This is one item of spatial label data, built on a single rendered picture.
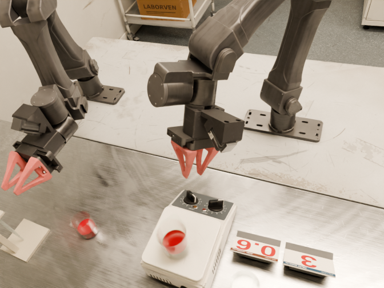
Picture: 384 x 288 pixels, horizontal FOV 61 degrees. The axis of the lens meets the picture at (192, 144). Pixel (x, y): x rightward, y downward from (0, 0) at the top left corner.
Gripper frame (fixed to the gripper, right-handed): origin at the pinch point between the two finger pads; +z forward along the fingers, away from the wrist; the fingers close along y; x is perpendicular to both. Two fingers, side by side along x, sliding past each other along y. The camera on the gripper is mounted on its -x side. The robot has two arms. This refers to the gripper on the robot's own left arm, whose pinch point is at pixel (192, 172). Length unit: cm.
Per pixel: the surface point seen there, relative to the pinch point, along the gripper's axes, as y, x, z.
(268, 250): 9.3, -15.4, 11.6
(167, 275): -10.2, -9.9, 14.3
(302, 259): 13.0, -20.5, 11.3
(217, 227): -0.3, -10.2, 6.8
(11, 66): -17, 168, 8
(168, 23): 102, 199, -21
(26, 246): -30.0, 18.6, 21.5
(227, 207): 6.3, -5.1, 7.2
